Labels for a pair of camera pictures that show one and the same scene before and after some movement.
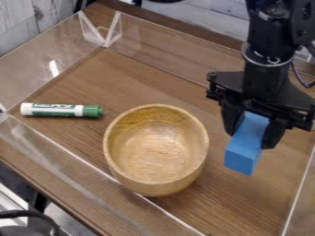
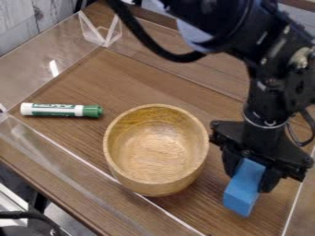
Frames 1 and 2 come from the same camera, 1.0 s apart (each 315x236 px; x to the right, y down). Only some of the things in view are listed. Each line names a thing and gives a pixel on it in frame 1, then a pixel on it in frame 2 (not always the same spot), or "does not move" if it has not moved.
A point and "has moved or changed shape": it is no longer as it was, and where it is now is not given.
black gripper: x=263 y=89 to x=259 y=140
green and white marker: x=66 y=110 does not move
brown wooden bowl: x=156 y=147 does not move
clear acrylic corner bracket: x=92 y=34 does not move
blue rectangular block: x=243 y=147 has moved or changed shape
